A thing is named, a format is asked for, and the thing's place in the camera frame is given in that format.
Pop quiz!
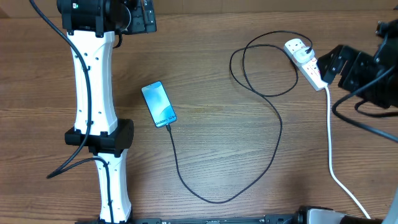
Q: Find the black USB charging cable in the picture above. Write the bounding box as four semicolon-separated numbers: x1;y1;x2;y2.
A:
165;30;314;205

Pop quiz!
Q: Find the Galaxy smartphone blue screen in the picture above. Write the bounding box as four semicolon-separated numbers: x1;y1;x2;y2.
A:
141;81;177;128

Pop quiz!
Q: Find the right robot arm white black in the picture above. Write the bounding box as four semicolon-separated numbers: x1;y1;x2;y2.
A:
285;21;397;142

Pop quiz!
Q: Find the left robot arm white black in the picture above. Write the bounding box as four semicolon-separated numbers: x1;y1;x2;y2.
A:
57;0;157;223

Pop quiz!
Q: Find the white USB charger plug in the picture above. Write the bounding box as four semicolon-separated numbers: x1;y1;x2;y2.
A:
293;47;315;65

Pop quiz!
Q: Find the white power strip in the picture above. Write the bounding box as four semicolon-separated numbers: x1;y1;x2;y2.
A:
284;39;328;91

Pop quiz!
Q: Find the white power strip cord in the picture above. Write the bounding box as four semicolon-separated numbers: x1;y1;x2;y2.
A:
324;86;373;220

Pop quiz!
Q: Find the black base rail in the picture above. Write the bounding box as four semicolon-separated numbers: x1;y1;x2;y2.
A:
74;214;383;224

